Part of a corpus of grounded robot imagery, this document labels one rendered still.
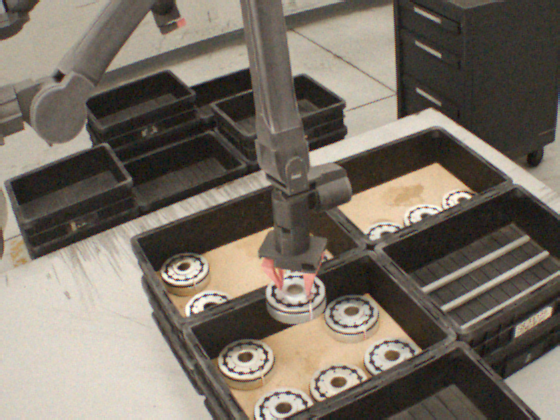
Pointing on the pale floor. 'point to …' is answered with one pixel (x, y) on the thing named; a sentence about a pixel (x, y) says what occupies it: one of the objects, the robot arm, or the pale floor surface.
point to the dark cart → (482, 68)
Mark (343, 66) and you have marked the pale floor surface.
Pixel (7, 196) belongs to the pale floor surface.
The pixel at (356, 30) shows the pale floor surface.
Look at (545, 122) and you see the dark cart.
